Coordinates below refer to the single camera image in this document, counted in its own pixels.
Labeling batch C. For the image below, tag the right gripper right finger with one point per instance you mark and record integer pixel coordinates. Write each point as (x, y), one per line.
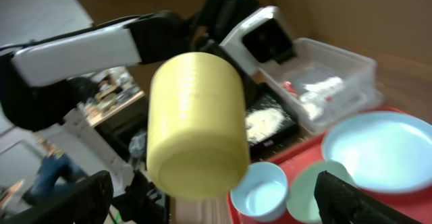
(341, 203)

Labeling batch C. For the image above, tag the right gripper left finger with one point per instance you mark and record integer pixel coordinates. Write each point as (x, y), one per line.
(87, 202)

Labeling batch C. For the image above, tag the green bowl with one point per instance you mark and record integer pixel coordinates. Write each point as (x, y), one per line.
(301, 203)

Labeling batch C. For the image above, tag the large light blue plate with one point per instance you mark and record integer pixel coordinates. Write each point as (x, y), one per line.
(383, 151)

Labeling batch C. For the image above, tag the small light blue bowl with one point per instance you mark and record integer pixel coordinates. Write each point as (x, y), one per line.
(261, 194)

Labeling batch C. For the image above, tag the white tissue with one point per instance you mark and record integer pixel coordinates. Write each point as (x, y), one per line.
(315, 96)

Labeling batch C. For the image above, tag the white rice pile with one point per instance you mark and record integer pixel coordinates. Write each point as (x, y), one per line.
(262, 124)

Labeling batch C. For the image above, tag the yellow plastic cup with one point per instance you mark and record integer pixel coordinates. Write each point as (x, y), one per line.
(197, 146)

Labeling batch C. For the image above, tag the red snack wrapper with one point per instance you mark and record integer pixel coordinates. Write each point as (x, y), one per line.
(288, 87)

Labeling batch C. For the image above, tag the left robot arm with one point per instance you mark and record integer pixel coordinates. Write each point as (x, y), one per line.
(35, 92)

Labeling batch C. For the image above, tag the black waste tray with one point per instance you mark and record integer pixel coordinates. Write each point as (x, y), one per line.
(268, 98)

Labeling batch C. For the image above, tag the clear plastic bin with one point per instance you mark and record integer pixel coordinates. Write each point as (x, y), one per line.
(316, 61)

